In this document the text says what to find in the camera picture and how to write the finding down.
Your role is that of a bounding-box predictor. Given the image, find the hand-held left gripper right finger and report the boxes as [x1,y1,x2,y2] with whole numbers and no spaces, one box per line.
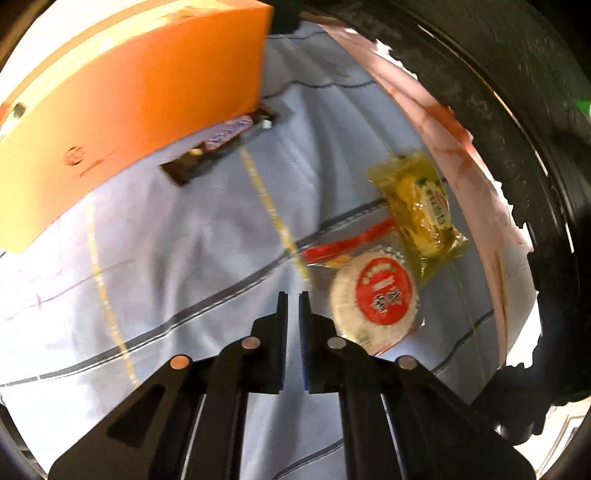
[298,291,539,480]

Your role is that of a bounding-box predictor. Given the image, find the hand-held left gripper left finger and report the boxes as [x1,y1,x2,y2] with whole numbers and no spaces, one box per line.
[48,291,289,480]

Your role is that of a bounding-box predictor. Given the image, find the orange cardboard box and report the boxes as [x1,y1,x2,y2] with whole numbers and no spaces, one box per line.
[0,0,275,256]

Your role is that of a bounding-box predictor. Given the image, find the round rice cake packet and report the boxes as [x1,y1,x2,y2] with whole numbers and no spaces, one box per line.
[307,231,426,357]

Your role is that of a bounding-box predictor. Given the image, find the red snack stick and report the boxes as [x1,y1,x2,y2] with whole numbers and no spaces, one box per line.
[302,220,398,265]

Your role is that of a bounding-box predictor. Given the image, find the yellow-green snack packet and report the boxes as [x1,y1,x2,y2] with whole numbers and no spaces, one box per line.
[367,150,471,283]

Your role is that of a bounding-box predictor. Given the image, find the brown chocolate bar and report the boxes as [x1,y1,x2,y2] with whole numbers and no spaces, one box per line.
[159,106,277,187]

